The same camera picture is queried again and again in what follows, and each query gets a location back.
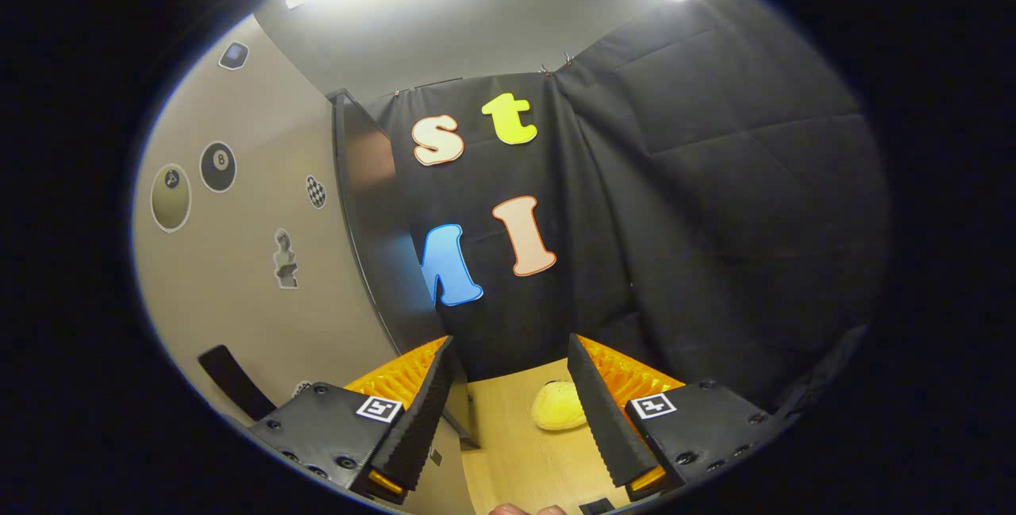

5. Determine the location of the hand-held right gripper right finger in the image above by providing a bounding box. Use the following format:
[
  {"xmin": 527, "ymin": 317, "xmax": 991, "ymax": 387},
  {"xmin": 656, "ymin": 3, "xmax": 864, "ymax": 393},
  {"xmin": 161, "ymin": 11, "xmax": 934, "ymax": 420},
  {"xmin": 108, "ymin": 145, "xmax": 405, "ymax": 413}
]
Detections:
[{"xmin": 567, "ymin": 332, "xmax": 787, "ymax": 502}]

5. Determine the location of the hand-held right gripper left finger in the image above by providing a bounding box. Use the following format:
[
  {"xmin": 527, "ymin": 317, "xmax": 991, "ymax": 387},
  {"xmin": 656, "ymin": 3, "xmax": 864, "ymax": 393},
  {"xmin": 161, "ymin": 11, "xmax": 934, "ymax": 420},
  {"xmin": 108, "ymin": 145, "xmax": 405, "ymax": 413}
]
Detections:
[{"xmin": 246, "ymin": 335, "xmax": 457, "ymax": 504}]

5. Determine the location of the grey cabinet door with stickers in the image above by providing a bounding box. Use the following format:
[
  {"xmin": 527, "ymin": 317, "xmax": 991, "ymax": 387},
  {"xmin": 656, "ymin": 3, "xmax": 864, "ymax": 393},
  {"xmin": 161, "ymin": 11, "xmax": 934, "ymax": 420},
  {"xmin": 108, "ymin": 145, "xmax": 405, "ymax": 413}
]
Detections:
[{"xmin": 131, "ymin": 15, "xmax": 477, "ymax": 515}]

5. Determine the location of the yellow textured sponge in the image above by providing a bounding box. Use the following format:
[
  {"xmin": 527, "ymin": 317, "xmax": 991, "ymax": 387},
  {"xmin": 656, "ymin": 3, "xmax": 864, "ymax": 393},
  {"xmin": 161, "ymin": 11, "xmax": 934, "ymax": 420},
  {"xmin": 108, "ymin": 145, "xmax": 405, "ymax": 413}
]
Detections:
[{"xmin": 530, "ymin": 380, "xmax": 588, "ymax": 432}]

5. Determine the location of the black backdrop cloth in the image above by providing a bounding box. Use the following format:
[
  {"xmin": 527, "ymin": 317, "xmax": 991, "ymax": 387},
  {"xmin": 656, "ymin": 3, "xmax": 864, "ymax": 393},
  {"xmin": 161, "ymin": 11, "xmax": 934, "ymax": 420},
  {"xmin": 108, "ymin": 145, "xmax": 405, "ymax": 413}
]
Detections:
[{"xmin": 361, "ymin": 0, "xmax": 890, "ymax": 421}]

